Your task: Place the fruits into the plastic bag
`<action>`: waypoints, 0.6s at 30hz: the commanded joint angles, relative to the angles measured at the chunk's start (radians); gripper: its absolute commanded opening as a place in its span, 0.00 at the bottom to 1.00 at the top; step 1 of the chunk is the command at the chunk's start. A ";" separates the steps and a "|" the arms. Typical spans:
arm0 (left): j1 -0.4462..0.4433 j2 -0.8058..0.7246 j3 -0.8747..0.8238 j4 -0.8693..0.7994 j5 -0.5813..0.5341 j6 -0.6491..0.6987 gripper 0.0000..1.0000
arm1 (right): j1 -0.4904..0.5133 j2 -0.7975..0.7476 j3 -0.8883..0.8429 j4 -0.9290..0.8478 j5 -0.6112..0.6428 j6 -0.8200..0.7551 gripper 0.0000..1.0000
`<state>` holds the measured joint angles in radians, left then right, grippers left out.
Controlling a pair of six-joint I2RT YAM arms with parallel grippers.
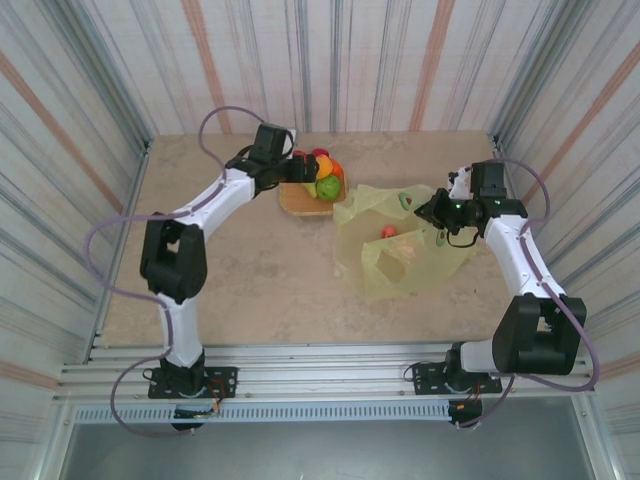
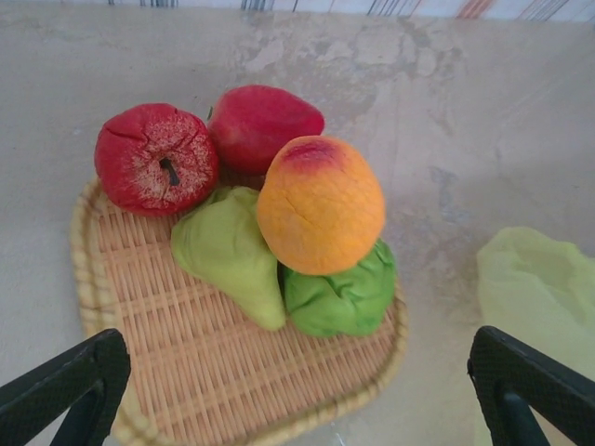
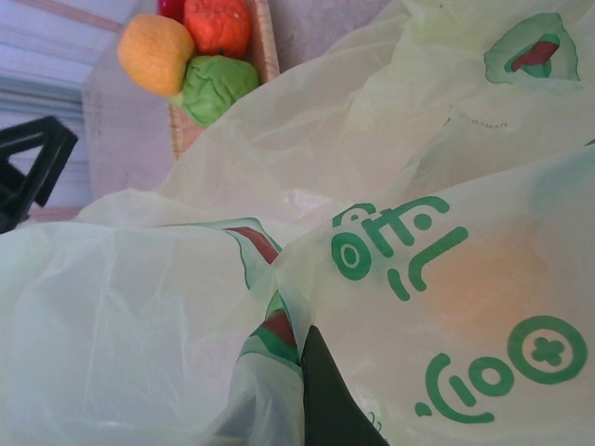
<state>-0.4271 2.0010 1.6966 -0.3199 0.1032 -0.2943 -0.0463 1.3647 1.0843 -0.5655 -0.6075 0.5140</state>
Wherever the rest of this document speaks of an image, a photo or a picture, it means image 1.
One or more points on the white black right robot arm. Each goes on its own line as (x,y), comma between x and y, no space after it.
(530,330)

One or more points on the aluminium rail frame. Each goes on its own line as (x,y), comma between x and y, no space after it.
(320,370)

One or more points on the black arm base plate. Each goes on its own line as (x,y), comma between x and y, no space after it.
(222,382)
(427,380)

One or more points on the red textured toy apple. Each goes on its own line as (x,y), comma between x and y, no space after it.
(299,153)

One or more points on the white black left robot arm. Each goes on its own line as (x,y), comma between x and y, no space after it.
(175,260)

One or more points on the orange toy orange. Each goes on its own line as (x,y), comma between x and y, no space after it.
(339,169)

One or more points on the green toy apple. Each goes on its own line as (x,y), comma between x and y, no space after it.
(328,188)

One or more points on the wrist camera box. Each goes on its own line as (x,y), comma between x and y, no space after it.
(487,179)
(272,137)

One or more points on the yellow printed plastic bag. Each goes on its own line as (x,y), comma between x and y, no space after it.
(400,280)

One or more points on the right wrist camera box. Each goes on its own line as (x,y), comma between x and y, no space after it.
(487,179)

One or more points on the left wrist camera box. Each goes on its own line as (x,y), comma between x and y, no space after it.
(272,137)

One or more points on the wooden fruit tray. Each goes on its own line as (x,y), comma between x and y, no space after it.
(300,205)

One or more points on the orange toy mango red blush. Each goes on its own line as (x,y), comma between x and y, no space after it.
(324,166)

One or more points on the yellow-green toy pear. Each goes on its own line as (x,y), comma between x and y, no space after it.
(310,189)

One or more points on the pink toy peach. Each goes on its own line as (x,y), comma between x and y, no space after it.
(389,231)

